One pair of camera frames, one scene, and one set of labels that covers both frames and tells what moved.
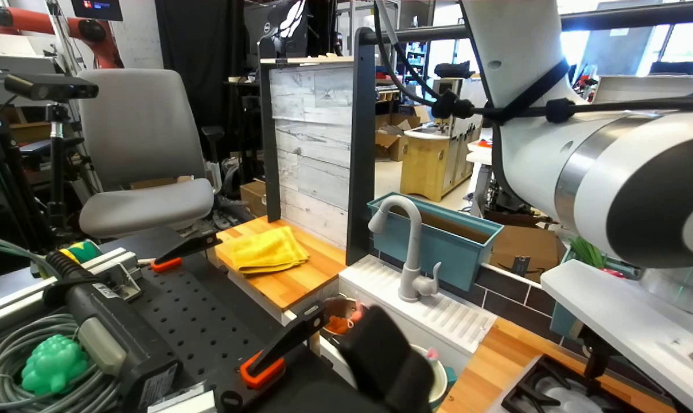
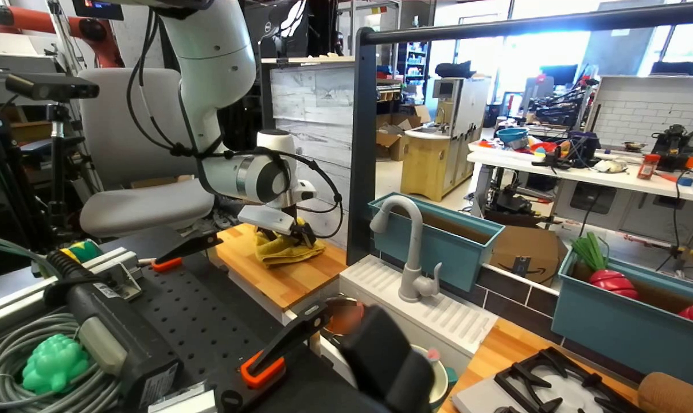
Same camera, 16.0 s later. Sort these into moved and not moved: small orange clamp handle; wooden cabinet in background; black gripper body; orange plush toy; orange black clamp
Moved: black gripper body
Not moved: small orange clamp handle; orange black clamp; orange plush toy; wooden cabinet in background
